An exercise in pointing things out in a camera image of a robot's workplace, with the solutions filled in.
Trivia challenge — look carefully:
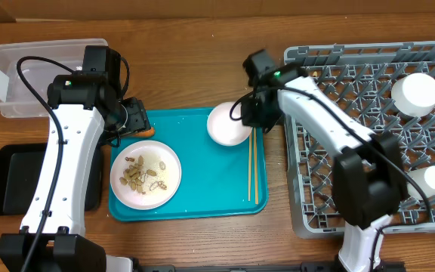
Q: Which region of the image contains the orange carrot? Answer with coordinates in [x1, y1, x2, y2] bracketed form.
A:
[134, 127, 156, 138]

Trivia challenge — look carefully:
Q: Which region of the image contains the small white cup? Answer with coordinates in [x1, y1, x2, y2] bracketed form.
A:
[408, 165, 435, 198]

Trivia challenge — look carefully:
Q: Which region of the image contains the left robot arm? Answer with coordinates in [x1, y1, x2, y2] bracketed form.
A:
[0, 45, 151, 271]

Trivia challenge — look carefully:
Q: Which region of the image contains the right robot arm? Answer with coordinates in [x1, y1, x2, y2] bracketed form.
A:
[239, 50, 408, 271]

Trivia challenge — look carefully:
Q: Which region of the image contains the grey dishwasher rack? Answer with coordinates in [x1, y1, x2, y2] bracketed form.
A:
[283, 41, 435, 239]

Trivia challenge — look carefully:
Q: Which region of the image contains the right wooden chopstick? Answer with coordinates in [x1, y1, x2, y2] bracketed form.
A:
[252, 128, 259, 205]

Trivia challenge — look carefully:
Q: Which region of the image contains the wooden chopstick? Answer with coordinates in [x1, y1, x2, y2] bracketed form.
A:
[252, 128, 259, 205]
[248, 130, 253, 202]

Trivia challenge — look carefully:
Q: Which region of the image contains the left wooden chopstick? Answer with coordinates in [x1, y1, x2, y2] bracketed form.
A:
[248, 130, 253, 202]

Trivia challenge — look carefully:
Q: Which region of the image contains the peanut shells and rice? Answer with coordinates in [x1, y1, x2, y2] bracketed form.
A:
[119, 156, 168, 195]

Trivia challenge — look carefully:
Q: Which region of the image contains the white plate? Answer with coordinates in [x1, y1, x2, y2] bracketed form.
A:
[110, 141, 182, 210]

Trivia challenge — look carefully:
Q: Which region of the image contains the teal serving tray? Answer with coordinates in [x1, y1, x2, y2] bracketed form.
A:
[109, 107, 268, 222]

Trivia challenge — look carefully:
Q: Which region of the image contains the black plastic tray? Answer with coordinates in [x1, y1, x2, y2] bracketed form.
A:
[0, 143, 103, 216]

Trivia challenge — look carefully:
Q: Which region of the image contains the clear plastic bin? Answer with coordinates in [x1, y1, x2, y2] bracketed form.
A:
[0, 38, 118, 119]

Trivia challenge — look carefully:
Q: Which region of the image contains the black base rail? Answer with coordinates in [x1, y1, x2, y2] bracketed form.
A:
[134, 261, 407, 272]

